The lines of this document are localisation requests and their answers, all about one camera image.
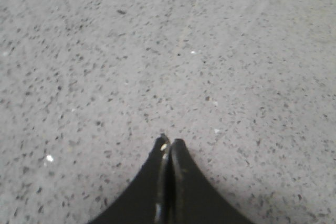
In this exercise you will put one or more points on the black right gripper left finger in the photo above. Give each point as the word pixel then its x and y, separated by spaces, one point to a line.
pixel 145 199

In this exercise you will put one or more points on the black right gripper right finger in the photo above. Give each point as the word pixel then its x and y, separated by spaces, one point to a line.
pixel 196 200

